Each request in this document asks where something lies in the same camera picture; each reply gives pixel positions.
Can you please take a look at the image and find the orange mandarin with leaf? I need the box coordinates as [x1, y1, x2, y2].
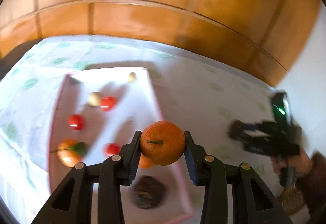
[50, 138, 88, 168]

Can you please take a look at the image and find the red cherry tomato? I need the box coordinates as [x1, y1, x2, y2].
[104, 143, 120, 157]
[68, 114, 85, 131]
[100, 96, 117, 111]

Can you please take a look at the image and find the dark brown wrinkled fruit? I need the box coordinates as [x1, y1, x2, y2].
[131, 176, 167, 210]
[228, 120, 244, 140]

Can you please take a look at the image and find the small orange mandarin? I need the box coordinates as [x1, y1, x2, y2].
[138, 154, 155, 169]

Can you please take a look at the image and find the pale round longan fruit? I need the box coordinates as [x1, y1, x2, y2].
[87, 92, 102, 107]

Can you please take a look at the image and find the yellowish round longan fruit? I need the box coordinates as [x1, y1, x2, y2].
[128, 72, 137, 83]

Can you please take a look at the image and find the dark sleeved right forearm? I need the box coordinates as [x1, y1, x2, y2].
[296, 152, 326, 216]

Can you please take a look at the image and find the person's right hand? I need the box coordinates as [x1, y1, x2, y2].
[271, 148, 313, 178]

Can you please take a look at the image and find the white tablecloth with green clouds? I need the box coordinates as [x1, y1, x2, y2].
[1, 35, 282, 223]

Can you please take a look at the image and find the pink-edged white cardboard tray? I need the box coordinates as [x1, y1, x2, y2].
[48, 67, 193, 223]

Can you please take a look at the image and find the wooden wall cabinet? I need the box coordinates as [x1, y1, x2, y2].
[1, 0, 322, 86]

